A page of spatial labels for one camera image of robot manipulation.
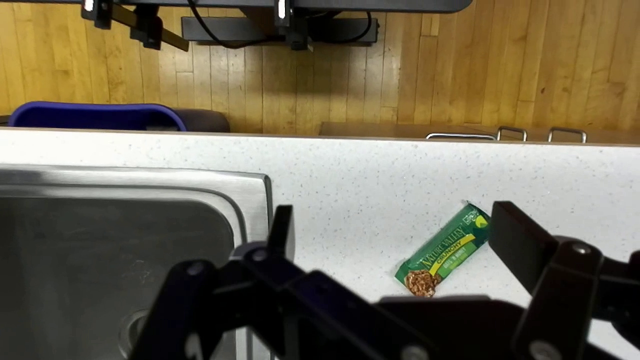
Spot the silver lower cabinet handle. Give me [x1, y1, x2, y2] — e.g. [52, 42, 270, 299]
[547, 126, 590, 147]
[497, 126, 530, 144]

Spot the stainless steel double sink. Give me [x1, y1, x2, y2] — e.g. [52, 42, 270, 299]
[0, 166, 274, 360]

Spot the blue plastic bin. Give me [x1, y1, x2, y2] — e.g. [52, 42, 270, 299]
[7, 101, 188, 135]

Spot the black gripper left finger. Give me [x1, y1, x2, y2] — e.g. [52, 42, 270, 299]
[129, 205, 428, 360]

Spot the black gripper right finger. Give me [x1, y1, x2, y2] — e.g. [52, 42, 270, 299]
[489, 200, 640, 360]

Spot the green snack bar pack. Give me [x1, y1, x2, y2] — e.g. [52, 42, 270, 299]
[395, 200, 495, 301]

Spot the silver drawer handle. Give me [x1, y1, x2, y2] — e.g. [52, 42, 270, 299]
[425, 130, 500, 144]

